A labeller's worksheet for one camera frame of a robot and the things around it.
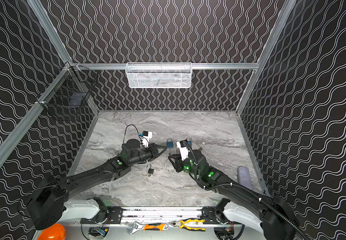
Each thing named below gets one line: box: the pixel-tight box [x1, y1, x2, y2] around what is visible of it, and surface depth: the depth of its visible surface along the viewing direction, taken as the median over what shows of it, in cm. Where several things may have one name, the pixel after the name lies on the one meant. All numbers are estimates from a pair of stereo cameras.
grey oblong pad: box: [237, 166, 254, 191], surface depth 89 cm
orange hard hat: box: [37, 223, 67, 240], surface depth 68 cm
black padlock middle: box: [146, 164, 155, 174], surface depth 92 cm
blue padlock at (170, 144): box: [166, 138, 174, 149], surface depth 103 cm
